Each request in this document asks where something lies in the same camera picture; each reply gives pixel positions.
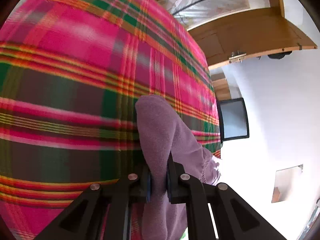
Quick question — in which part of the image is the black framed monitor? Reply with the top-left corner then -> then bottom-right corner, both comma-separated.
217,98 -> 249,143

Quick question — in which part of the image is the black bag on door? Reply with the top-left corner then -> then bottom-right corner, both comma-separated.
268,51 -> 292,60

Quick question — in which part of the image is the metal door handle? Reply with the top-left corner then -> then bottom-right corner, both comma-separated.
228,50 -> 247,64

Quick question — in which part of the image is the small wooden cabinet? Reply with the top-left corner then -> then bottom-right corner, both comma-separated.
210,73 -> 231,101

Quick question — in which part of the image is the wooden door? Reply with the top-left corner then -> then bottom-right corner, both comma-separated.
189,8 -> 317,70

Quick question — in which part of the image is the pink plaid bed blanket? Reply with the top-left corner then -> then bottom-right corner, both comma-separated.
1,0 -> 221,239

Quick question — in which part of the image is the purple fleece garment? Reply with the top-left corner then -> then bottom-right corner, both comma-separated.
100,94 -> 222,240

